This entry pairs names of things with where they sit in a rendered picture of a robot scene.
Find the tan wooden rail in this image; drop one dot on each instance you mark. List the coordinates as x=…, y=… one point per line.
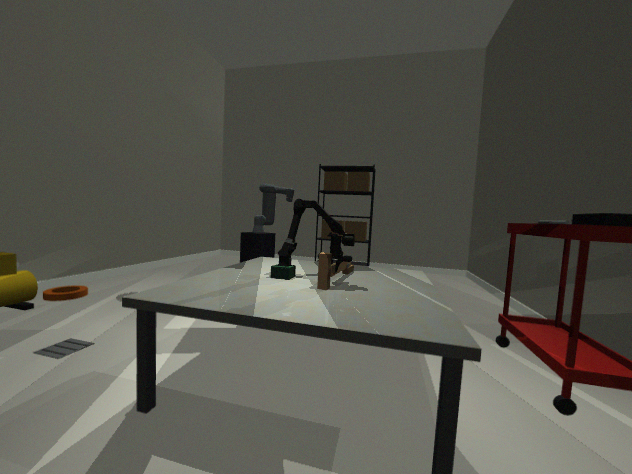
x=342, y=266

